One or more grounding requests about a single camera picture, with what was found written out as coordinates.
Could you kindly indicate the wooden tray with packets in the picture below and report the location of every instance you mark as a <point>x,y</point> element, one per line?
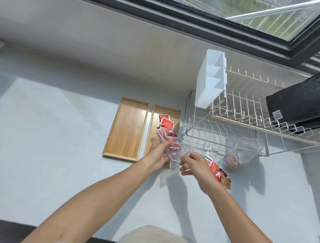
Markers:
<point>156,120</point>

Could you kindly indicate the brown sauce packet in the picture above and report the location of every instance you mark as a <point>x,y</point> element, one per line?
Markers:
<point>225,182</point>

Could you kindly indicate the crumpled clear bag brown contents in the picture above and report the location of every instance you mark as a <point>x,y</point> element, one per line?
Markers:
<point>243,152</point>

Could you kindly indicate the person's left forearm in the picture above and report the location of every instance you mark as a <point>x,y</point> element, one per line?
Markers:
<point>100,200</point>

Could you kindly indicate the window glass pane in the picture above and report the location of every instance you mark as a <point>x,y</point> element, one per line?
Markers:
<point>270,15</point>

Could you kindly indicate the black rectangular tray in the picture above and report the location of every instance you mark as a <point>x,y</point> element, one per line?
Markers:
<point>297,105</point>

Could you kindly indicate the dark window frame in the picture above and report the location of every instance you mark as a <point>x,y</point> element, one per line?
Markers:
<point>225,27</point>

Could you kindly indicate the small clear torn wrapper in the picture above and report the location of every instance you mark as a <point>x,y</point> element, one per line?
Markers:
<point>212,152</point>

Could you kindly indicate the person's left hand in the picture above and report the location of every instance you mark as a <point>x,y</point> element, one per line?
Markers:
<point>156,156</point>

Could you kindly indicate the person's right fingers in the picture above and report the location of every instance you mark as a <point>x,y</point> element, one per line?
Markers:
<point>189,160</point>

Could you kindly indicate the person's right forearm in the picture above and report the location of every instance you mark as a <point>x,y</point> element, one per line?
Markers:
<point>232,215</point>

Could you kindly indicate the empty wooden tray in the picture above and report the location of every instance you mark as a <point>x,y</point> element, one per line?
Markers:
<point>126,129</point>

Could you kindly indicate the person's beige clothing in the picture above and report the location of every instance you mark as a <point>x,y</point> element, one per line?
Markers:
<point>152,235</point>

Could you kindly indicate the white plastic cutlery holder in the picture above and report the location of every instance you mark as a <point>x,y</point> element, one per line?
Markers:
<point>208,80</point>

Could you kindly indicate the person's right hand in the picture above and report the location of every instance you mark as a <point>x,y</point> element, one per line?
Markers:
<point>201,172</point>

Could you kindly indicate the red sauce packet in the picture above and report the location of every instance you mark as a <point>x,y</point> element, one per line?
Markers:
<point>165,116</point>
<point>175,145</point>
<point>209,161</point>
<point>218,172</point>
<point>167,123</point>
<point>169,134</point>

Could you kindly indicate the clear plastic bag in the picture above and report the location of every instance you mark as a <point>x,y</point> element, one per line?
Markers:
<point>176,156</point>

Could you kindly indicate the person's left thumb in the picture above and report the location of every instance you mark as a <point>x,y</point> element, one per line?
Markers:
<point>165,144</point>

